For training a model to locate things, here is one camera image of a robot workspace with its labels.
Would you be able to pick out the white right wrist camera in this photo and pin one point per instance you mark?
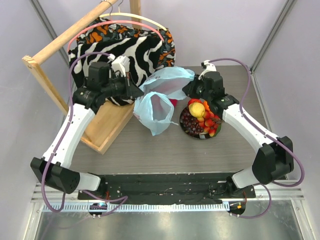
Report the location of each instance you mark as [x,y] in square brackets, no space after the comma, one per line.
[207,67]

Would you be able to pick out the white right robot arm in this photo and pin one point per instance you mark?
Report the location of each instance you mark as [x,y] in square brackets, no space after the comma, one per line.
[273,159]

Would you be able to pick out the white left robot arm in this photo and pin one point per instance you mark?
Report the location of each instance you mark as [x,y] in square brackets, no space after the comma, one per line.
[53,168]

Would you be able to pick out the dark purple grape bunch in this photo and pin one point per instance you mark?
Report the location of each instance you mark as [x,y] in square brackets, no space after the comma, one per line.
[190,124]

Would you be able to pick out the yellow pear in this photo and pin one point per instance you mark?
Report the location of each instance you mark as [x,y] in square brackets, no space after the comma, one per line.
[197,109]

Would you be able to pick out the black fruit plate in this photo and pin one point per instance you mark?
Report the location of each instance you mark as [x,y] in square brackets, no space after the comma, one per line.
[205,127]

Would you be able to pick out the light blue cartoon plastic bag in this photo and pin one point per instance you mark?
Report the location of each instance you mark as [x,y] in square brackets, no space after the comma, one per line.
[154,109]

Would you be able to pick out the red apple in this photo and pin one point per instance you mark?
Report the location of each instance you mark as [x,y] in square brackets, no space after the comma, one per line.
[194,100]

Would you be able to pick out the zebra pattern fleece garment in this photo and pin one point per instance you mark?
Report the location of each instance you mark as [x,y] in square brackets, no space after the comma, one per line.
[143,52]

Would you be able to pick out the white slotted cable duct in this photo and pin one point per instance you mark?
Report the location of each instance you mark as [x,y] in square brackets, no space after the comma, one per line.
[141,208]

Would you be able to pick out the cream clothes hanger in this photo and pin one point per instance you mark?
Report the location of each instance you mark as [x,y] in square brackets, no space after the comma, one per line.
[134,14]

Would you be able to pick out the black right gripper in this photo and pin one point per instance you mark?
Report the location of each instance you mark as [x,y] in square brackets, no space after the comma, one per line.
[191,87]

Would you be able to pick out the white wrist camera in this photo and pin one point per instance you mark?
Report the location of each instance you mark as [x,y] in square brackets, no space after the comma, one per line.
[119,66]
[207,67]

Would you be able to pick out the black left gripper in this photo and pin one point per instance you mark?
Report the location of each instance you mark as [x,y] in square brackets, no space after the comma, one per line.
[134,91]

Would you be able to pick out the orange persimmon fruit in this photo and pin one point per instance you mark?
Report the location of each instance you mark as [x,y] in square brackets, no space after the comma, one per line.
[206,106]

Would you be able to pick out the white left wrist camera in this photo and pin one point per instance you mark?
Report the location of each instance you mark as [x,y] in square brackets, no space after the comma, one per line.
[119,66]

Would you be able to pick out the red folded cloth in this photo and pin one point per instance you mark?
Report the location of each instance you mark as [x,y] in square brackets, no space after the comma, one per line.
[174,102]

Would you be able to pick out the red yellow cherry bunch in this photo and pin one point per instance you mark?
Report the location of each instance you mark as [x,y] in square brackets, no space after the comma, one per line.
[211,124]

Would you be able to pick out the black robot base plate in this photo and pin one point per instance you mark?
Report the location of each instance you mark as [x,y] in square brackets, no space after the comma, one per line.
[173,188]

